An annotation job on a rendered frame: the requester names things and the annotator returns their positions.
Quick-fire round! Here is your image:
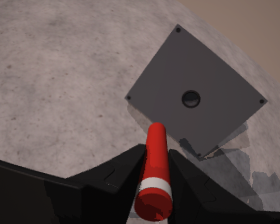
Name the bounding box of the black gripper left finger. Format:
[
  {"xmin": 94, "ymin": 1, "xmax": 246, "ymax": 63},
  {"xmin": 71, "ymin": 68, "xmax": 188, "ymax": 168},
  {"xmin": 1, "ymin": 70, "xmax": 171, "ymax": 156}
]
[{"xmin": 0, "ymin": 144, "xmax": 147, "ymax": 224}]

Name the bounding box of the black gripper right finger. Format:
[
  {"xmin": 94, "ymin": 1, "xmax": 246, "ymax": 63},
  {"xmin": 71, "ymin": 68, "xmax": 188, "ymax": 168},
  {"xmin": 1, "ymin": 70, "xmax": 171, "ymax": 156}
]
[{"xmin": 168, "ymin": 149, "xmax": 280, "ymax": 224}]

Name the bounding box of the red peg with grey band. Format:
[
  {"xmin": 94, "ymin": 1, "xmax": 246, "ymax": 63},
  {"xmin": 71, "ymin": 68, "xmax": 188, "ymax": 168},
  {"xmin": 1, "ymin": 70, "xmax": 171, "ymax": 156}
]
[{"xmin": 133, "ymin": 123, "xmax": 173, "ymax": 222}]

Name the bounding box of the grey sloped panel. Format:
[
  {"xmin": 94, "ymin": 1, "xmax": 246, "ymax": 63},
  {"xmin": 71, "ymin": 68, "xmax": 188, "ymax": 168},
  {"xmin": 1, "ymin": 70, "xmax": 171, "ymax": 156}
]
[{"xmin": 124, "ymin": 24, "xmax": 268, "ymax": 159}]

